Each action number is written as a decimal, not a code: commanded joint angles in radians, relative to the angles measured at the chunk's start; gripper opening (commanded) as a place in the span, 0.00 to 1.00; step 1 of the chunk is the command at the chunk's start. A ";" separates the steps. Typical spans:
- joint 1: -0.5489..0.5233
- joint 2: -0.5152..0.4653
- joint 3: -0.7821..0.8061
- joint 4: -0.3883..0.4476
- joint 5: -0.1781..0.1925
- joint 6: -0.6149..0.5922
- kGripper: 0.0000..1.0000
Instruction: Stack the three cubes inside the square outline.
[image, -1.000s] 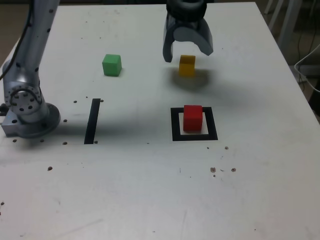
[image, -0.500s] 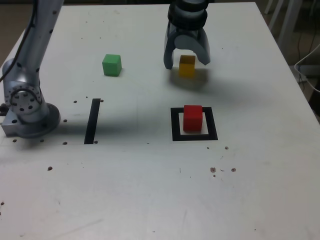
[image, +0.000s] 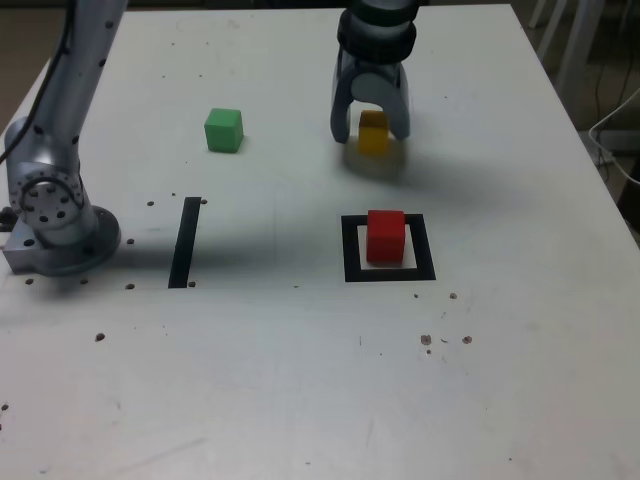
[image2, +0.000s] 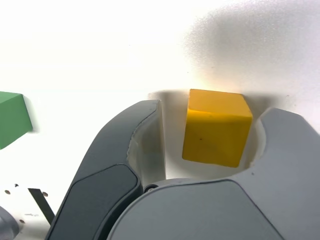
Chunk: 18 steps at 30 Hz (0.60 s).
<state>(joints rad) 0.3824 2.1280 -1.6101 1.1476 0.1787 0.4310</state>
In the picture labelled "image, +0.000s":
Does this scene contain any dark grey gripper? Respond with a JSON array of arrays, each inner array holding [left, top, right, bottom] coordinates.
[[329, 48, 413, 145]]

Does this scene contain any yellow cube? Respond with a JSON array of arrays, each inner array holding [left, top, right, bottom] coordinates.
[[357, 110, 391, 155]]

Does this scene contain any red cube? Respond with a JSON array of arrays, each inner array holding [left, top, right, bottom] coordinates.
[[366, 209, 406, 265]]

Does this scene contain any green cube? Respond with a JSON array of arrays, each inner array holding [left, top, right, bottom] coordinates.
[[203, 107, 245, 153]]

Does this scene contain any black tape square outline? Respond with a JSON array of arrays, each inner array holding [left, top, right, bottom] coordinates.
[[341, 213, 438, 285]]

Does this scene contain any black tape strip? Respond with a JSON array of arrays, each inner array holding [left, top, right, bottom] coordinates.
[[167, 196, 203, 290]]

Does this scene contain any white chair frame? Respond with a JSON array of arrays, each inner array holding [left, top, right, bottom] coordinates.
[[527, 0, 604, 90]]

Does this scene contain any white cable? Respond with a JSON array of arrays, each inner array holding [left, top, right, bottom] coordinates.
[[588, 88, 640, 185]]

